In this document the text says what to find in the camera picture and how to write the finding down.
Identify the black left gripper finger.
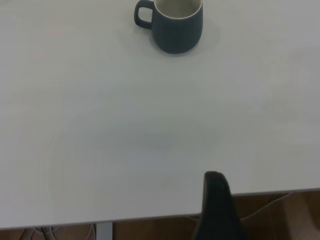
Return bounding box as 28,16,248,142
193,171,251,240

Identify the dark grey ceramic mug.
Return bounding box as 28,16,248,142
133,0,204,55

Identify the white metal table leg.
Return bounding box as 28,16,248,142
96,221,114,240

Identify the thin white cable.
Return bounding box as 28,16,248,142
239,191,293,222
84,223,97,240

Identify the grey cable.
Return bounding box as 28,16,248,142
37,226,60,240

